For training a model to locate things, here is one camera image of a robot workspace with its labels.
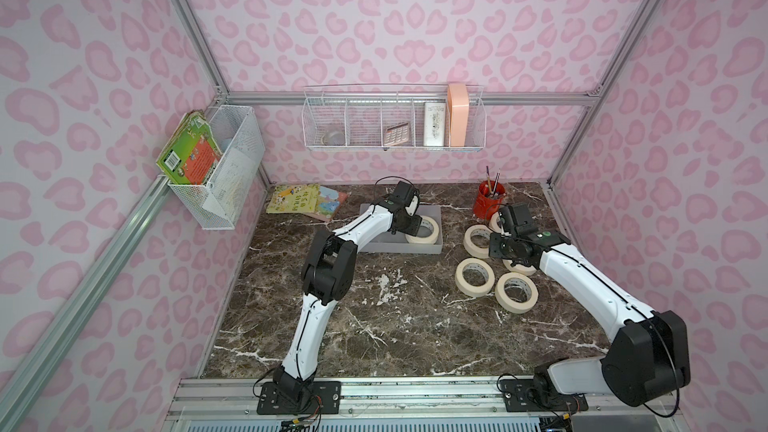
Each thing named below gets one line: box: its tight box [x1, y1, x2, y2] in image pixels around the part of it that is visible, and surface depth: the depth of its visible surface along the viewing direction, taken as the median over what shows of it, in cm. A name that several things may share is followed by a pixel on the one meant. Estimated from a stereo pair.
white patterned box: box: [423, 102, 446, 147], surface depth 95 cm
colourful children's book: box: [266, 183, 348, 222], surface depth 116 cm
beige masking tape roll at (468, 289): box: [455, 258, 495, 297], surface depth 92 cm
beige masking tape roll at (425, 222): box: [405, 216, 439, 244], surface depth 103 cm
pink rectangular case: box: [447, 83, 469, 148], surface depth 84 cm
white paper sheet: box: [202, 147, 257, 220], surface depth 86 cm
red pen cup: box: [473, 180, 506, 221], surface depth 106 cm
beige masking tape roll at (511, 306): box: [495, 272, 539, 313], surface depth 89 cm
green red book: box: [156, 111, 223, 185], surface depth 73 cm
